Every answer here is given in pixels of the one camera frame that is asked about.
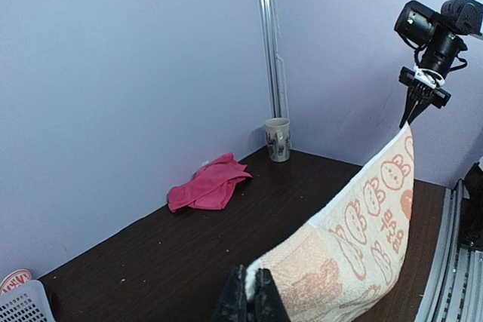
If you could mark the white plastic basket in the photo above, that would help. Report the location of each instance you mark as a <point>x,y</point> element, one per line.
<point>27,303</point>

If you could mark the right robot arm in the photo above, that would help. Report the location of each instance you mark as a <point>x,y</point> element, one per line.
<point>437,36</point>

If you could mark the red white bowl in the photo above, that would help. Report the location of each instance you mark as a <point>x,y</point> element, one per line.
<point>14,280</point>

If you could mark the right aluminium post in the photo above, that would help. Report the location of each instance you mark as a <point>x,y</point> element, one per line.
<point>274,63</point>

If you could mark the pink towel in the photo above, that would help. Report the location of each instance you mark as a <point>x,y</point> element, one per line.
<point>212,186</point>

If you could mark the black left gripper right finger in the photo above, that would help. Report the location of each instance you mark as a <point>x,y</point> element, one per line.
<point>268,305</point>

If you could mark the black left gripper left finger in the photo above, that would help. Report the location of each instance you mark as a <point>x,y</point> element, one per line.
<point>232,305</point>

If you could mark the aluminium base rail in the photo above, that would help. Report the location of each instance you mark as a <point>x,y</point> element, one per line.
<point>453,290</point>

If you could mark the orange bunny towel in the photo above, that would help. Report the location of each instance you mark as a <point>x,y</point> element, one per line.
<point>348,256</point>

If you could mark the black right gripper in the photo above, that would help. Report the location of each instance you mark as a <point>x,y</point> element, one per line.
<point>420,95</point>

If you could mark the beige printed mug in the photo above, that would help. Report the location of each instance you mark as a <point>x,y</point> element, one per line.
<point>278,139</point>

